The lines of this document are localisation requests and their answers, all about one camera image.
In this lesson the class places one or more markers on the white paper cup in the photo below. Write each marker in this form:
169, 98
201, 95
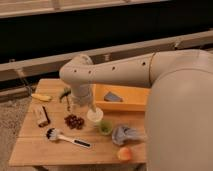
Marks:
95, 116

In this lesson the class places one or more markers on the dark fork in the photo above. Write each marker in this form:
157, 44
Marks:
68, 104

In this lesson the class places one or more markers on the yellow banana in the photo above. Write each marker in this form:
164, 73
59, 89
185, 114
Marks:
41, 97

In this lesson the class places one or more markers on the grey sponge in bin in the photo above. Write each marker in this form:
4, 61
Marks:
112, 97

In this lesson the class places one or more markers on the orange peach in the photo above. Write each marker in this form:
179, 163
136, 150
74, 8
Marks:
124, 154

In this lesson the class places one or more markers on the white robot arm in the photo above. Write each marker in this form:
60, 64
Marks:
179, 112

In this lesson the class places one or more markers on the white dish brush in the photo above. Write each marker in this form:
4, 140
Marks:
54, 134

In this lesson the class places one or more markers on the wooden table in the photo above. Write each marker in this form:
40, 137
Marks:
32, 148

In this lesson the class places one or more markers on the bunch of dark grapes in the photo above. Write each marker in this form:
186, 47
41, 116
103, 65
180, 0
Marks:
72, 121

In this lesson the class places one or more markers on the grey crumpled cloth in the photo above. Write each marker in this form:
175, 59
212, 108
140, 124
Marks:
123, 133

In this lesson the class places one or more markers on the green cup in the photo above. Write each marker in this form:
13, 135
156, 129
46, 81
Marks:
105, 127

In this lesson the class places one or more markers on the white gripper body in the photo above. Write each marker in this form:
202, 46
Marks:
82, 95

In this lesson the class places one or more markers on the green pepper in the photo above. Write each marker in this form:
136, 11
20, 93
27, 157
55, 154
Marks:
66, 91

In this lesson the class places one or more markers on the yellow plastic bin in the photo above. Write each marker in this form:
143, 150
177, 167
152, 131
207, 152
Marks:
133, 99

